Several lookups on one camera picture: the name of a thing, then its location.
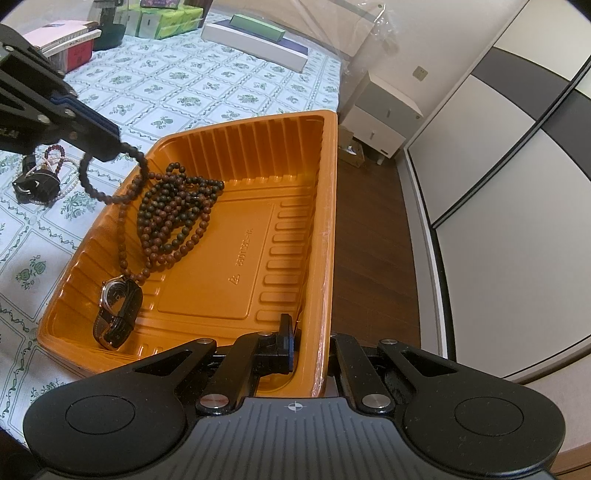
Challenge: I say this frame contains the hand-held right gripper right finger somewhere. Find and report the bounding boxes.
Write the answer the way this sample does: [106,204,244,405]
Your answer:
[329,332,462,416]

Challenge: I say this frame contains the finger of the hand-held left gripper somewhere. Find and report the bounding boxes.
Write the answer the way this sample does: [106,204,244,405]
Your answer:
[44,59,80,106]
[52,99,124,163]

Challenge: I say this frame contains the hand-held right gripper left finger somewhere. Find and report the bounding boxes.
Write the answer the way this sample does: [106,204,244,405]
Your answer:
[131,313,301,416]

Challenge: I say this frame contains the white pearl necklace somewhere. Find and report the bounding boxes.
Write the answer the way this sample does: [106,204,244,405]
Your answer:
[25,148,71,205]

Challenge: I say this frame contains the black wristwatch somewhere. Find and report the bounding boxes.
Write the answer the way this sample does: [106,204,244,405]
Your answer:
[11,168,61,206]

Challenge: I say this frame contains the orange plastic tray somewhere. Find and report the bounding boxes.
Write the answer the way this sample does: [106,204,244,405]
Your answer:
[36,110,341,400]

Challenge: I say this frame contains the dark green bead necklace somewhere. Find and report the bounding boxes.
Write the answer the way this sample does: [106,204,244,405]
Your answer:
[139,161,226,259]

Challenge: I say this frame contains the light brown bead necklace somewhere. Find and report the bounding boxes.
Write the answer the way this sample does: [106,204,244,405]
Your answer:
[78,144,156,285]

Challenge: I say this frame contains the reddish brown bead necklace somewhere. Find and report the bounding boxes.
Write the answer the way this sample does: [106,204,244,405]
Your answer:
[137,175,218,271]

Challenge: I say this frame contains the leather strap wristwatch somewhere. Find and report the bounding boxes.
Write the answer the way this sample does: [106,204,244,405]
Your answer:
[92,274,145,350]

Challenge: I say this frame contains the stack of books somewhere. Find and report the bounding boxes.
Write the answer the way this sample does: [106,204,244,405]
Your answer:
[22,20,103,75]

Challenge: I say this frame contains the dark glass jar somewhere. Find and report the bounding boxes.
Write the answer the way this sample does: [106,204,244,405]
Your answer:
[92,0,126,52]

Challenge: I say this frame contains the floral tablecloth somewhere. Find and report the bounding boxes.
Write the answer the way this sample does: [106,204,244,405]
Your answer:
[0,9,345,416]

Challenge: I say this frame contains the long white box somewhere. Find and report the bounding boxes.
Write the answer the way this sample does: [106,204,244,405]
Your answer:
[201,23,310,73]

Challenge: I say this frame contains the long green box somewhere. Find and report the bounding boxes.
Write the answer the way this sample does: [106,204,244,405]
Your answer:
[229,14,285,42]

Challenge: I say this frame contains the small cardboard box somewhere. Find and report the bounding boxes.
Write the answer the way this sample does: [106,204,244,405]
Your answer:
[339,142,366,169]

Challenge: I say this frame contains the blue book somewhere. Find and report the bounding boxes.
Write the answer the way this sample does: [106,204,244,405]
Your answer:
[277,37,320,59]

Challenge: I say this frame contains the white grey wardrobe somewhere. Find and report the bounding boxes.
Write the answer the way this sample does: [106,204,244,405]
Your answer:
[404,0,591,385]

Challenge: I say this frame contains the white nightstand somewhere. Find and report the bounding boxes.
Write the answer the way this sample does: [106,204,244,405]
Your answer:
[341,73,424,165]

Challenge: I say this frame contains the clear plastic sheet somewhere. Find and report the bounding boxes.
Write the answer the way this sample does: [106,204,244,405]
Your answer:
[295,0,399,95]

